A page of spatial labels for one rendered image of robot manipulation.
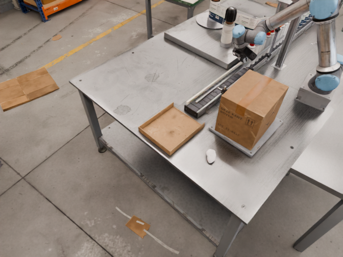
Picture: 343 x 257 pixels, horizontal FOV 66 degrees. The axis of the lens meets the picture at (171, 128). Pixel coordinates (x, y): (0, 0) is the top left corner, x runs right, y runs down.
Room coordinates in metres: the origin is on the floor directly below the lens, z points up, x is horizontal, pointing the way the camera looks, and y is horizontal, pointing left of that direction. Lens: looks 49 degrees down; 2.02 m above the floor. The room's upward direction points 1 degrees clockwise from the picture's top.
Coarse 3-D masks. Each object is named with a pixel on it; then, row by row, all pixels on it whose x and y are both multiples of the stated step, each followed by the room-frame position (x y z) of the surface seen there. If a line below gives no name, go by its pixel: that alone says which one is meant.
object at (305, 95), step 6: (306, 78) 1.41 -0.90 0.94; (306, 84) 1.35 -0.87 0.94; (300, 90) 1.31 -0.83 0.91; (306, 90) 1.29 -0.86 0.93; (300, 96) 1.31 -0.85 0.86; (306, 96) 1.29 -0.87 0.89; (312, 96) 1.27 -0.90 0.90; (318, 96) 1.25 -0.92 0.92; (324, 96) 1.24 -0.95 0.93; (330, 96) 1.24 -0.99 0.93; (306, 102) 1.28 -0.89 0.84; (312, 102) 1.26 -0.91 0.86; (318, 102) 1.24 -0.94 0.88; (324, 102) 1.22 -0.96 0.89; (318, 108) 1.23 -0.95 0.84; (324, 108) 1.22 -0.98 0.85
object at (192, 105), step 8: (304, 24) 2.26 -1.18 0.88; (296, 32) 2.12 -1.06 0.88; (264, 56) 1.75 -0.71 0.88; (256, 64) 1.65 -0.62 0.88; (232, 72) 1.54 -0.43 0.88; (240, 72) 1.54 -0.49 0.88; (232, 80) 1.45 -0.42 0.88; (200, 96) 1.28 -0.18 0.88; (208, 96) 1.28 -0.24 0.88; (192, 104) 1.21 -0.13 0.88; (200, 104) 1.21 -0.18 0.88
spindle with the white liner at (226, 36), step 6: (228, 12) 1.88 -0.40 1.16; (234, 12) 1.87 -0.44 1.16; (228, 18) 1.87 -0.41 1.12; (234, 18) 1.88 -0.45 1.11; (228, 24) 1.88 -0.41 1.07; (234, 24) 1.88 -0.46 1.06; (228, 30) 1.86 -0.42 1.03; (222, 36) 1.89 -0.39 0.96; (228, 36) 1.86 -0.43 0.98; (222, 42) 1.88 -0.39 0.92; (228, 42) 1.87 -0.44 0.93
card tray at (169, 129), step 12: (168, 108) 1.20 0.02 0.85; (156, 120) 1.11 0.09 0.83; (168, 120) 1.11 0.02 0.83; (180, 120) 1.11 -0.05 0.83; (192, 120) 1.11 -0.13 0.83; (144, 132) 0.98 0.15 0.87; (156, 132) 1.01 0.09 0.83; (168, 132) 1.01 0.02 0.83; (180, 132) 1.01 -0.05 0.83; (192, 132) 0.98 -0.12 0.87; (156, 144) 0.92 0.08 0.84; (168, 144) 0.92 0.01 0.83; (180, 144) 0.90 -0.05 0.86
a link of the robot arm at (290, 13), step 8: (304, 0) 1.45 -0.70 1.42; (288, 8) 1.49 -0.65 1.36; (296, 8) 1.45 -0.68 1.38; (304, 8) 1.43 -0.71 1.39; (272, 16) 1.53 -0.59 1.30; (280, 16) 1.49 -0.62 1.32; (288, 16) 1.46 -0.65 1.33; (296, 16) 1.45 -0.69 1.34; (264, 24) 1.52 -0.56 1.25; (272, 24) 1.50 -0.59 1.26; (280, 24) 1.48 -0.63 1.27
